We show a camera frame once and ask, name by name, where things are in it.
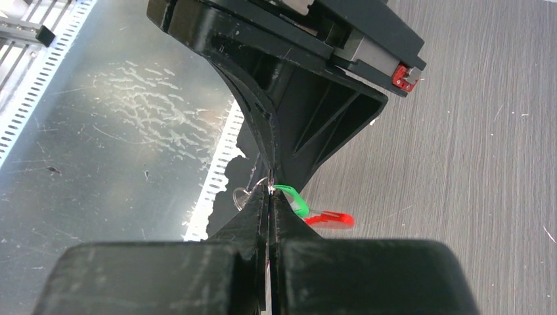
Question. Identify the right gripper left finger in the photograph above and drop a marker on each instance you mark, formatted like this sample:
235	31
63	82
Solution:
224	274

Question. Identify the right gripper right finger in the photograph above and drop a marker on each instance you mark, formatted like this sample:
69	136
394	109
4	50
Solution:
311	274

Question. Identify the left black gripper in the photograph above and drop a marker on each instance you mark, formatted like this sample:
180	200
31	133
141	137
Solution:
301	118

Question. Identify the red handled metal keyring holder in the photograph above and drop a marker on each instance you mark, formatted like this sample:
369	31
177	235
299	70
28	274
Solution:
316	219

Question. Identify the key with green tag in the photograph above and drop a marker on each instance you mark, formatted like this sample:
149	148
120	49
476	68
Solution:
297	203

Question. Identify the white slotted cable duct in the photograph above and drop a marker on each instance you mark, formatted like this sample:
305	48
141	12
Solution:
120	133

